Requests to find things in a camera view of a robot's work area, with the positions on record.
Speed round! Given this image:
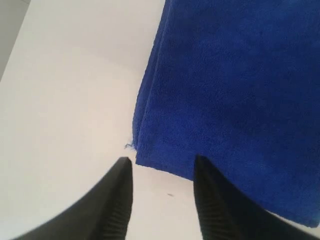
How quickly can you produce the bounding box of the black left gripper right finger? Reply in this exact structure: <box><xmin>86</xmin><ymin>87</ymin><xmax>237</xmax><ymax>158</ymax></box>
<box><xmin>193</xmin><ymin>155</ymin><xmax>315</xmax><ymax>240</ymax></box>

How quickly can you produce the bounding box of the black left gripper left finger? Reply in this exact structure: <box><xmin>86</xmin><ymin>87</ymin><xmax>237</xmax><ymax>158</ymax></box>
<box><xmin>18</xmin><ymin>157</ymin><xmax>133</xmax><ymax>240</ymax></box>

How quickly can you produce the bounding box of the blue terry towel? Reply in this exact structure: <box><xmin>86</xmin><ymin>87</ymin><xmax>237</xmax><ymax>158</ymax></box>
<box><xmin>132</xmin><ymin>0</ymin><xmax>320</xmax><ymax>228</ymax></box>

